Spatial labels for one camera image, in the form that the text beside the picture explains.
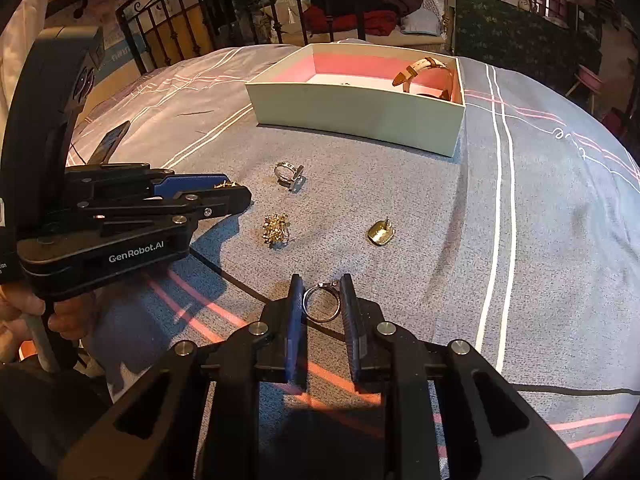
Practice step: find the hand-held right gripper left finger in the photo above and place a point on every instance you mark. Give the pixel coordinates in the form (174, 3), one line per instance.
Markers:
(296, 340)

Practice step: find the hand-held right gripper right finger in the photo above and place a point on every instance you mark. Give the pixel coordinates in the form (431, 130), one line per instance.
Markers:
(352, 340)

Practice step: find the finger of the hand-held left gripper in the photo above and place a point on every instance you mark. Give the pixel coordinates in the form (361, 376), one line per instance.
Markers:
(220, 202)
(190, 185)

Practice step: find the small gold earring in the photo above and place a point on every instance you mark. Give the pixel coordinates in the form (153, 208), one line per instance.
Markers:
(225, 185)

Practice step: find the pale green box pink interior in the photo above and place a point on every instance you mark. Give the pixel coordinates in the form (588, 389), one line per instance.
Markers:
(360, 110)

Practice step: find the person's left hand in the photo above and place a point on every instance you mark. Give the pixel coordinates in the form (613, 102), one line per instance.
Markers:
(70, 320)

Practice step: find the black smartphone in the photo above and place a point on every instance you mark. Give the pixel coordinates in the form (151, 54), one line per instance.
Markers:
(111, 141)

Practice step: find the blue plaid bedspread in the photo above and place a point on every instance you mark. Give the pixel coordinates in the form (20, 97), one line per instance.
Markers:
(525, 210)

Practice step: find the red clothing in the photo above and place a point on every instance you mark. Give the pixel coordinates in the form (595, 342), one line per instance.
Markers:
(350, 22)

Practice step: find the light blue cushion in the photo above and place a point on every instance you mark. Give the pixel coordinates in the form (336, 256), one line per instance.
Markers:
(420, 22)

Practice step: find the white wicker swing chair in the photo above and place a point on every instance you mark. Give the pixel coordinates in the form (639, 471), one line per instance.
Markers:
(430, 10)

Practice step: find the green floral cloth counter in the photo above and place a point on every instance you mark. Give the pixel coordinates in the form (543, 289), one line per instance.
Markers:
(515, 35)

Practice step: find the pink basin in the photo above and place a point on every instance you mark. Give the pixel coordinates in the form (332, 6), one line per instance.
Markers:
(590, 77)

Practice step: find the small white vase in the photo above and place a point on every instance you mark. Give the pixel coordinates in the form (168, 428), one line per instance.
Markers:
(523, 0)

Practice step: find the black iron bed frame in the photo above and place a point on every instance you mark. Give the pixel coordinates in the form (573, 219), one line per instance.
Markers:
(170, 15)

